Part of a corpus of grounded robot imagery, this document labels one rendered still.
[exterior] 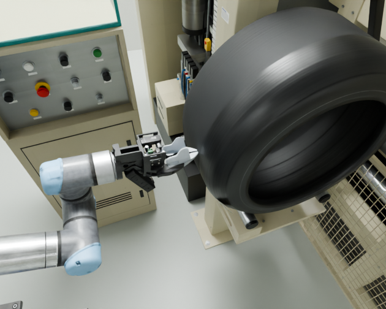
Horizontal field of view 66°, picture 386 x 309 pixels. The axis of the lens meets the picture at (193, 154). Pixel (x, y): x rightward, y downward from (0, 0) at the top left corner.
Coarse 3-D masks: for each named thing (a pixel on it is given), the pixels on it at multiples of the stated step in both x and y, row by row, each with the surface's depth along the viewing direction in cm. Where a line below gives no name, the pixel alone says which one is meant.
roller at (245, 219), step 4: (240, 212) 99; (244, 212) 98; (240, 216) 99; (244, 216) 97; (248, 216) 96; (252, 216) 96; (244, 220) 97; (248, 220) 96; (252, 220) 96; (256, 220) 96; (244, 224) 97; (248, 224) 95; (252, 224) 96; (256, 224) 97; (248, 228) 97; (252, 228) 98
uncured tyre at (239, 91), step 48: (240, 48) 68; (288, 48) 62; (336, 48) 59; (384, 48) 64; (192, 96) 76; (240, 96) 63; (288, 96) 59; (336, 96) 60; (384, 96) 66; (192, 144) 80; (240, 144) 64; (288, 144) 113; (336, 144) 102; (240, 192) 76; (288, 192) 103
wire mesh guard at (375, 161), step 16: (384, 176) 99; (384, 192) 102; (304, 224) 158; (336, 224) 132; (352, 224) 122; (384, 224) 106; (320, 256) 150; (336, 272) 142; (352, 272) 131; (368, 288) 124; (352, 304) 135; (384, 304) 117
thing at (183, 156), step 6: (180, 150) 71; (186, 150) 72; (174, 156) 72; (180, 156) 73; (186, 156) 74; (192, 156) 76; (168, 162) 73; (174, 162) 74; (180, 162) 74; (186, 162) 74
